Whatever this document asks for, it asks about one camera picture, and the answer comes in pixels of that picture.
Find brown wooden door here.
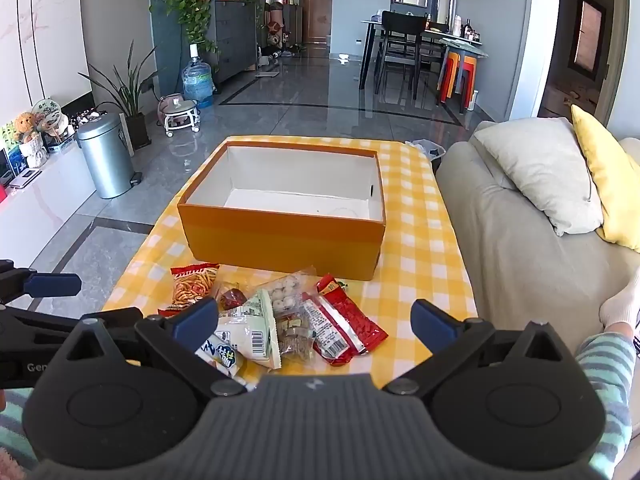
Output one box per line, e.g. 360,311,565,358
301,0,334,45

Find trailing pothos plant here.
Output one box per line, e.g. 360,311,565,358
165,0,223,56

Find white low console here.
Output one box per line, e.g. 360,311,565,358
0,145,98,271

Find blue water jug with pump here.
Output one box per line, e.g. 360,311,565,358
181,44,216,109

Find grey pillow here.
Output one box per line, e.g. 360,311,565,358
472,117,605,237

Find person's left leg striped pants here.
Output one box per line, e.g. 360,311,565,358
0,387,46,480

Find white and blue snack packet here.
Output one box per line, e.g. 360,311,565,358
197,332,248,391

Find person's foot in white sock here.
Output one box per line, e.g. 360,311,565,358
599,275,640,333

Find person's leg striped pants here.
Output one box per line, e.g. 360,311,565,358
0,387,46,480
574,330,638,466

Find red shrimp stick bag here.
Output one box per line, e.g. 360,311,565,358
159,263,221,317

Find clear brown snack packet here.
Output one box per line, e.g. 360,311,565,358
275,310,318,361

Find orange cardboard box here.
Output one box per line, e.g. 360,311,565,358
177,141,387,281

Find long-leaf potted plant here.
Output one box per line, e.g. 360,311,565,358
79,40,161,151

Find white bun packet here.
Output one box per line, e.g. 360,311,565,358
215,288,283,371

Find person's right leg striped pants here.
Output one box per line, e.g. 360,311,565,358
574,330,638,466

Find glass dining table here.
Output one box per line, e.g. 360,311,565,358
361,19,488,106

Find round paper fan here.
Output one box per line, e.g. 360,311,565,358
31,99,63,126

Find stack of orange stools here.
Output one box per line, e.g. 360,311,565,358
437,50,478,111

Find yellow checkered tablecloth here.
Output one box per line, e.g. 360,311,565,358
102,135,478,376

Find yellow pillow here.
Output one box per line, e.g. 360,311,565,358
570,104,640,253

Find small dark red snack packet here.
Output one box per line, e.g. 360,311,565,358
218,284,248,311

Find clear meatball packet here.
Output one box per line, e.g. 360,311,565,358
262,267,318,316

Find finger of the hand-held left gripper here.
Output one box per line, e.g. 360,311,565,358
0,260,82,306
0,307,86,333

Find brown plush bear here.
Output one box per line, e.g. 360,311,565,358
14,112,48,168

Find beige sofa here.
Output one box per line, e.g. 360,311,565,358
435,120,640,341

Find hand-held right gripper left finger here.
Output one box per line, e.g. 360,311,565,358
60,297,253,398

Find grey cabinet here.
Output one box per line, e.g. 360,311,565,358
202,0,258,83

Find silver trash can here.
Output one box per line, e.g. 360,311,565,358
75,112,136,200

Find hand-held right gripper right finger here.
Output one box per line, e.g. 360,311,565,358
382,299,573,395

